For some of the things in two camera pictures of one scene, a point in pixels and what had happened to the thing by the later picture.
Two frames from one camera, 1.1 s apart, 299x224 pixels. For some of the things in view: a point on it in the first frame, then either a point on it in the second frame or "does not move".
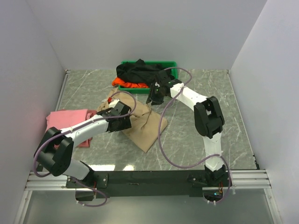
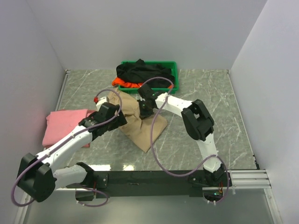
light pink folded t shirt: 64,119 does not move
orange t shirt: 117,81 does not move
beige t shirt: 146,124 does not move
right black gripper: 155,101 to 143,114
